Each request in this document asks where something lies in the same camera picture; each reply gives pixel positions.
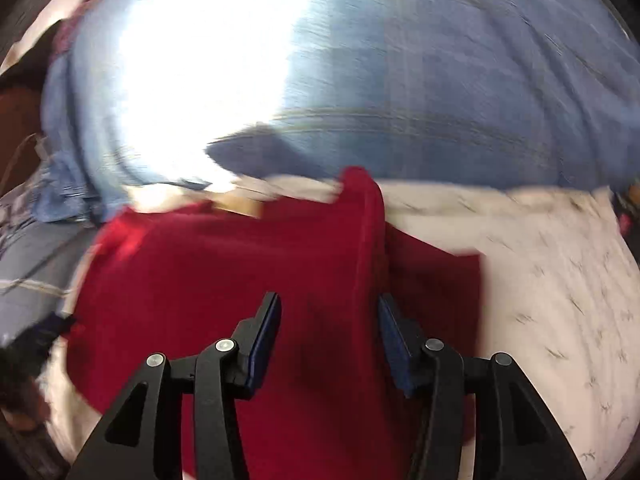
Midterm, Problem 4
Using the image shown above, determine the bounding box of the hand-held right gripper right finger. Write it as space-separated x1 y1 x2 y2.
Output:
377 292 589 480

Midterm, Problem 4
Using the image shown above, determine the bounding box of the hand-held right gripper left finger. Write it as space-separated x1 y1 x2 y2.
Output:
65 291 283 480

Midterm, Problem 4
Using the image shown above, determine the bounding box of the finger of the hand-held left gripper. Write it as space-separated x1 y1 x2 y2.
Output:
22 311 77 343

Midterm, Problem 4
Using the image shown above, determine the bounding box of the red knit sweater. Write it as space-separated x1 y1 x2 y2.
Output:
64 166 484 480

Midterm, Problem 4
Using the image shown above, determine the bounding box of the blue star-print bed sheet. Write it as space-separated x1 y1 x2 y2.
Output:
0 195 103 348

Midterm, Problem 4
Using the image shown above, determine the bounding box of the white leaf-print blanket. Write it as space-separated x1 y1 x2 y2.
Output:
37 172 632 480

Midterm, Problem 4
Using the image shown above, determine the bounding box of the brown wooden nightstand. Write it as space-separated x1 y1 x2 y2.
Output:
0 72 51 191

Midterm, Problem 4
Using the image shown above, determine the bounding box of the blue plaid quilt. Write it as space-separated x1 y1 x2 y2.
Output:
39 0 640 223

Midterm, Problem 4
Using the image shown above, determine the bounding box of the maroon patterned cloth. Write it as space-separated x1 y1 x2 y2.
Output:
50 2 96 61

